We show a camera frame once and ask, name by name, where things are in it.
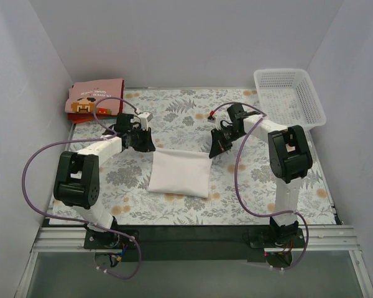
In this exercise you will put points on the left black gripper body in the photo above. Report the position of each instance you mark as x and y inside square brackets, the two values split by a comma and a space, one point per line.
[143, 140]

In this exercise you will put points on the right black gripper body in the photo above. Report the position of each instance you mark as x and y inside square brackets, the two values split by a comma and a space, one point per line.
[221, 140]

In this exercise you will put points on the white t shirt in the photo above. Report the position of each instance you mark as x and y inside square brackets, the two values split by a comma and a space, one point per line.
[180, 172]

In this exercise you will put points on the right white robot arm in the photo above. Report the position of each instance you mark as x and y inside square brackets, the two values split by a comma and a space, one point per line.
[289, 158]

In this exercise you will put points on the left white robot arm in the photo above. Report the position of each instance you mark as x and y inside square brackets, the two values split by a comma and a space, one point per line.
[77, 181]

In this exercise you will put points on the floral patterned table mat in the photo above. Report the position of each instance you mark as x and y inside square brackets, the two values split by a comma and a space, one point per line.
[242, 186]

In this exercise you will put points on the folded red t shirt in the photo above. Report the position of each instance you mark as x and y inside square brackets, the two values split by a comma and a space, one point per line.
[90, 116]

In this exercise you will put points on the folded pink printed t shirt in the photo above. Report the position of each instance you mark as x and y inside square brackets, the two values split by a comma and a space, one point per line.
[94, 96]

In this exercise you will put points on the white plastic mesh basket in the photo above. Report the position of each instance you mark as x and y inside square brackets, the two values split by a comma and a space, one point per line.
[288, 97]

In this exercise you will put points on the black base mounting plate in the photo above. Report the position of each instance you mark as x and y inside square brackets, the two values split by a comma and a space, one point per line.
[208, 242]

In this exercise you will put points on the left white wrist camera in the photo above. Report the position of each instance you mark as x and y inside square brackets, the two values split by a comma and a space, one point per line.
[144, 118]

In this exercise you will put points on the aluminium extrusion rail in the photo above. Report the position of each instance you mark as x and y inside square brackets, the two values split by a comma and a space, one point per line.
[66, 262]

